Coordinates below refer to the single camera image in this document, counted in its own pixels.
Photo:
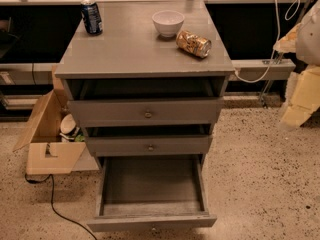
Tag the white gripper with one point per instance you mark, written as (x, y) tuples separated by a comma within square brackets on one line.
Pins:
[(309, 39)]

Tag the grey top drawer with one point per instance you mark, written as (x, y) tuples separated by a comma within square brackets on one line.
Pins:
[(145, 112)]

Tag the grey middle drawer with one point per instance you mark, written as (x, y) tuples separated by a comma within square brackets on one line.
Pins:
[(135, 146)]

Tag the grey drawer cabinet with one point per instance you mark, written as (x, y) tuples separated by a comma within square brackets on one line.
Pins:
[(131, 60)]

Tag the grey open bottom drawer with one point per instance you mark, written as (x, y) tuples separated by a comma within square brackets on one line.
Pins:
[(150, 193)]

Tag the blue soda can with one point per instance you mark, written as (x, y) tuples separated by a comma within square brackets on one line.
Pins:
[(91, 17)]

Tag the metal stand pole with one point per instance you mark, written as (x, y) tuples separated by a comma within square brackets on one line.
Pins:
[(302, 39)]

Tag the white ceramic bowl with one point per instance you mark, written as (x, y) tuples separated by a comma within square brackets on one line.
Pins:
[(168, 22)]

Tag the white bowl in box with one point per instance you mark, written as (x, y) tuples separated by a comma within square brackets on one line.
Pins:
[(67, 124)]

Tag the open cardboard box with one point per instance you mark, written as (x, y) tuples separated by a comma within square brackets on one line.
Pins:
[(47, 153)]

